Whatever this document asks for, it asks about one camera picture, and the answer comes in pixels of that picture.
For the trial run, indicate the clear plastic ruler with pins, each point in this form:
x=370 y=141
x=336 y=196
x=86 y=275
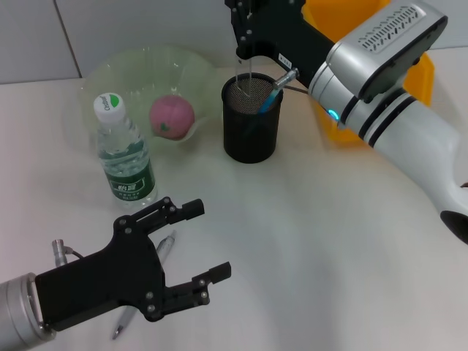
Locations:
x=244 y=78

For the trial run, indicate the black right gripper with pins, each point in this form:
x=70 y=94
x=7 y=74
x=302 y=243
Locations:
x=285 y=33

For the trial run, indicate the grey ballpoint pen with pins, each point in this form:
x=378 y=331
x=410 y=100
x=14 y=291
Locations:
x=166 y=248

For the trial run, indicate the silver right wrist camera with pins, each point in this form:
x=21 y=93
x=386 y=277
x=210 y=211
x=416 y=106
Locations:
x=384 y=47

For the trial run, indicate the green glass fruit plate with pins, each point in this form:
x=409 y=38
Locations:
x=146 y=69

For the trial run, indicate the black mesh pen cup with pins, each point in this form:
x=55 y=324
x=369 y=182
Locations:
x=250 y=142

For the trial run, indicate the yellow plastic bin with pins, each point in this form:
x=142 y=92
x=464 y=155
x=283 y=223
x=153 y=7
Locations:
x=340 y=22

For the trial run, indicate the clear water bottle green label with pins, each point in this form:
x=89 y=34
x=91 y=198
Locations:
x=126 y=164

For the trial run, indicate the blue pen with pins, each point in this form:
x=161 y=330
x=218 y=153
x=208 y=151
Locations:
x=268 y=102

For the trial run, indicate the pink peach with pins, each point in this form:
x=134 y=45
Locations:
x=172 y=115

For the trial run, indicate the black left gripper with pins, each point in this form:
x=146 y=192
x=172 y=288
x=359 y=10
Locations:
x=109 y=281

